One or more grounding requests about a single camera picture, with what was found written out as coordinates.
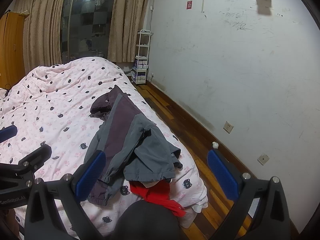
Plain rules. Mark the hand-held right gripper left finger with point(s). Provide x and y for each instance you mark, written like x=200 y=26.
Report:
x=91 y=173

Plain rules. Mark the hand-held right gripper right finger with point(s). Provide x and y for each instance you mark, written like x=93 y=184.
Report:
x=221 y=173

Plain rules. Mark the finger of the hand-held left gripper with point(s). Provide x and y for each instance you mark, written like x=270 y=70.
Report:
x=35 y=160
x=7 y=133

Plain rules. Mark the purple grey hooded jacket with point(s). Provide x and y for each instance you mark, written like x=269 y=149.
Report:
x=125 y=135

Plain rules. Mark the small white night light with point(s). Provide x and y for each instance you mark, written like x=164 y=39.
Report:
x=215 y=145

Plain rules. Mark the pink cat print blanket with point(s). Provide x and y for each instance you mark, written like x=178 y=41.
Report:
x=62 y=100

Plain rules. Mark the red garment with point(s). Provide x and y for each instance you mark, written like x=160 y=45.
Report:
x=155 y=192

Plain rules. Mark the dark rounded cloth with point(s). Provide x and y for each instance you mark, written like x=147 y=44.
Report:
x=145 y=220

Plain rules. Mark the orange wooden wardrobe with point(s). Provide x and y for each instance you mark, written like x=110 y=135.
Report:
x=12 y=47

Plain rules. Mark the beige curtain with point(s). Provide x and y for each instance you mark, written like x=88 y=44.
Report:
x=127 y=25
x=45 y=30

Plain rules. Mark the stack of white blue boxes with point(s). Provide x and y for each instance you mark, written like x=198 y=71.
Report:
x=140 y=65

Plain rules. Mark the white shelf cart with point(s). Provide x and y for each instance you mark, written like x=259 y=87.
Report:
x=143 y=45

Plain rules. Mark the beige tape strip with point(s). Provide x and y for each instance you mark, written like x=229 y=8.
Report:
x=203 y=0

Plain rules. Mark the red wall sticker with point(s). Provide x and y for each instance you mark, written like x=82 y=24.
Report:
x=189 y=5

